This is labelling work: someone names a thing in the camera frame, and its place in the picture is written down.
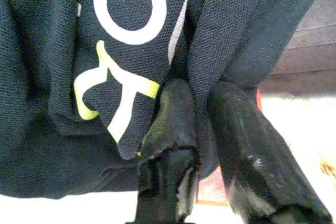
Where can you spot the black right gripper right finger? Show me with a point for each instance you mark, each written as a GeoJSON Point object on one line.
{"type": "Point", "coordinates": [257, 169]}

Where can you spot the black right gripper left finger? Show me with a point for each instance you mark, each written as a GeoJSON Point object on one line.
{"type": "Point", "coordinates": [170, 129]}

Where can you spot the black printed t-shirt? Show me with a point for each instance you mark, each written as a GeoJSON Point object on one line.
{"type": "Point", "coordinates": [52, 77]}

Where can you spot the dark grey fabric sofa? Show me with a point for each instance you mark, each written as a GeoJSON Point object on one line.
{"type": "Point", "coordinates": [302, 51]}

